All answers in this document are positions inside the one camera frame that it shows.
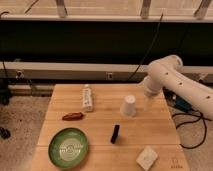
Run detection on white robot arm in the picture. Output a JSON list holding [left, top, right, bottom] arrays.
[[140, 55, 213, 119]]

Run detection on black eraser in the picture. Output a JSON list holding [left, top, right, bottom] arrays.
[[110, 124, 120, 144]]

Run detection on blue object on floor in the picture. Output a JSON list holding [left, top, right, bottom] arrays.
[[175, 96, 192, 112]]

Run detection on white sponge block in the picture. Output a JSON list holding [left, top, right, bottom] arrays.
[[136, 146, 158, 171]]

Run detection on white plastic bottle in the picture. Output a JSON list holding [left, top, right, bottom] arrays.
[[82, 84, 93, 112]]

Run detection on red chili pepper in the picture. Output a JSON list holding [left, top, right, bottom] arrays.
[[62, 112, 84, 121]]

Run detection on green patterned plate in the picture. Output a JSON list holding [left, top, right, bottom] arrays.
[[48, 128, 89, 169]]

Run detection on black object left floor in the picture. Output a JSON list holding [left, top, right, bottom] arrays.
[[0, 127, 11, 139]]

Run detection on white wall outlet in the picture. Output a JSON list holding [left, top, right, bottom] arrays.
[[106, 73, 113, 80]]

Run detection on black cable on floor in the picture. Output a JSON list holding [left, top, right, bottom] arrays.
[[171, 109, 213, 150]]

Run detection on black hanging cable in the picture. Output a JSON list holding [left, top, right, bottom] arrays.
[[124, 12, 165, 83]]

